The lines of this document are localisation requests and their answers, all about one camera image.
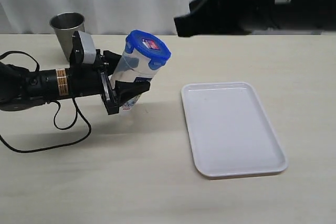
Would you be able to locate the white rectangular plastic tray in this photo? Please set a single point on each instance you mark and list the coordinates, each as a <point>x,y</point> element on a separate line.
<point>229,131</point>

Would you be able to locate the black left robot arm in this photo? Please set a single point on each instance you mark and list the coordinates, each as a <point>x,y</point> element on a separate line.
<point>22,89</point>

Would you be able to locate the stainless steel cup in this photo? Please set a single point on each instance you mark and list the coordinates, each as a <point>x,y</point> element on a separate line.
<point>64,26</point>

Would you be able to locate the clear plastic tall container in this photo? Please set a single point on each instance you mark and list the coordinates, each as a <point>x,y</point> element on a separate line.
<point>136,67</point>

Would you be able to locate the blue plastic container lid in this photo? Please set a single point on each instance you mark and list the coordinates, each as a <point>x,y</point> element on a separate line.
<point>148,46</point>

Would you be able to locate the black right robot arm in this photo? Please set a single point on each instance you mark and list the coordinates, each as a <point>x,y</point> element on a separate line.
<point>293,15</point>

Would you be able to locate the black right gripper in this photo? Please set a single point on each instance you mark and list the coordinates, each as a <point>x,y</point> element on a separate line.
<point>219,17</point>

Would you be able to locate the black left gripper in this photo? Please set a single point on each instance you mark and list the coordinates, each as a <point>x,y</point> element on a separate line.
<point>86,80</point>

